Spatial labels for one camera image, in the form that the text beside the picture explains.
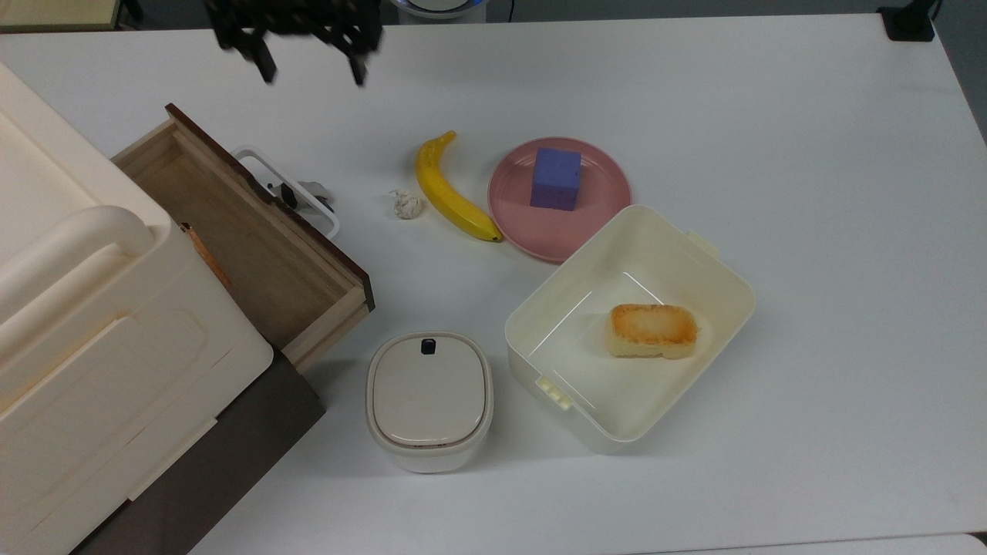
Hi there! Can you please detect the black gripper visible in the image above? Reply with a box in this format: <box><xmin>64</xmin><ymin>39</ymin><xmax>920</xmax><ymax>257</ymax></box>
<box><xmin>204</xmin><ymin>0</ymin><xmax>384</xmax><ymax>87</ymax></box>

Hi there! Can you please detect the wooden drawer with white handle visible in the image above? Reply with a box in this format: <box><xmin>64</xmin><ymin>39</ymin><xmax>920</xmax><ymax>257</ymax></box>
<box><xmin>112</xmin><ymin>103</ymin><xmax>376</xmax><ymax>375</ymax></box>

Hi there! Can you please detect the dark wood drawer cabinet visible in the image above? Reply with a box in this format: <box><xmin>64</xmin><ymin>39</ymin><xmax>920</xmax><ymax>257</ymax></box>
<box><xmin>73</xmin><ymin>347</ymin><xmax>326</xmax><ymax>555</ymax></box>

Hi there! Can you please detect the panda toy figure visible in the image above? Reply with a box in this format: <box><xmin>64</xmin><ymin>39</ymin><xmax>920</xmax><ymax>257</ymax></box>
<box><xmin>266</xmin><ymin>180</ymin><xmax>336</xmax><ymax>215</ymax></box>

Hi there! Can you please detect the crumpled white paper ball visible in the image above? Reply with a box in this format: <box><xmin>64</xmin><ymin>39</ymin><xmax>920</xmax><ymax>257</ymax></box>
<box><xmin>389</xmin><ymin>189</ymin><xmax>425</xmax><ymax>220</ymax></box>

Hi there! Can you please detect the yellow banana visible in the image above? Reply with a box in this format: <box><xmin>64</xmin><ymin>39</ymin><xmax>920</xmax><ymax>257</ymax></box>
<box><xmin>416</xmin><ymin>130</ymin><xmax>504</xmax><ymax>244</ymax></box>

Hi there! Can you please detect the orange tape strip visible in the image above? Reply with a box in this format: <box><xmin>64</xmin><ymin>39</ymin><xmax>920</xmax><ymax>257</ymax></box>
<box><xmin>180</xmin><ymin>222</ymin><xmax>232</xmax><ymax>290</ymax></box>

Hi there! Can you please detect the wooden board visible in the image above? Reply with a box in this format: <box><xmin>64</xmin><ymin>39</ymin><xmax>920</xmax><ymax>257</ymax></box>
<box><xmin>0</xmin><ymin>0</ymin><xmax>128</xmax><ymax>32</ymax></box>

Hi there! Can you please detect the purple cube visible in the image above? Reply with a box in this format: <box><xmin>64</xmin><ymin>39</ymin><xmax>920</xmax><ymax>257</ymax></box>
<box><xmin>530</xmin><ymin>146</ymin><xmax>582</xmax><ymax>212</ymax></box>

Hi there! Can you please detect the pink plate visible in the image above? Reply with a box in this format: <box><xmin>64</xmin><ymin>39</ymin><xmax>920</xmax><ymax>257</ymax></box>
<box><xmin>487</xmin><ymin>137</ymin><xmax>632</xmax><ymax>264</ymax></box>

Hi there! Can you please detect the cream plastic storage box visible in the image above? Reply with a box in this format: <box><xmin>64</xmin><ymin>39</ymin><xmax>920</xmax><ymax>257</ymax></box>
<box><xmin>0</xmin><ymin>62</ymin><xmax>275</xmax><ymax>555</ymax></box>

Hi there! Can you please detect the small beige lidded bin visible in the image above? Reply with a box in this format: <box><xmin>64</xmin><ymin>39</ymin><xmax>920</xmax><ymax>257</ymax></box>
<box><xmin>365</xmin><ymin>331</ymin><xmax>494</xmax><ymax>473</ymax></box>

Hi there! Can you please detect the cream rectangular plastic container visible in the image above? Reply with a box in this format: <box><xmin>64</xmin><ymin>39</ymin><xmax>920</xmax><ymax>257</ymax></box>
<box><xmin>505</xmin><ymin>204</ymin><xmax>756</xmax><ymax>454</ymax></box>

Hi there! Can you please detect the toasted bread slice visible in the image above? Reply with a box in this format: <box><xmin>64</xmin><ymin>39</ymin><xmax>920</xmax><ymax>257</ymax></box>
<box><xmin>605</xmin><ymin>303</ymin><xmax>699</xmax><ymax>361</ymax></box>

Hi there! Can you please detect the black stand base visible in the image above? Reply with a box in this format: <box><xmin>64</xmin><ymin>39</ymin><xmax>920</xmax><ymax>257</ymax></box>
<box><xmin>879</xmin><ymin>0</ymin><xmax>938</xmax><ymax>42</ymax></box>

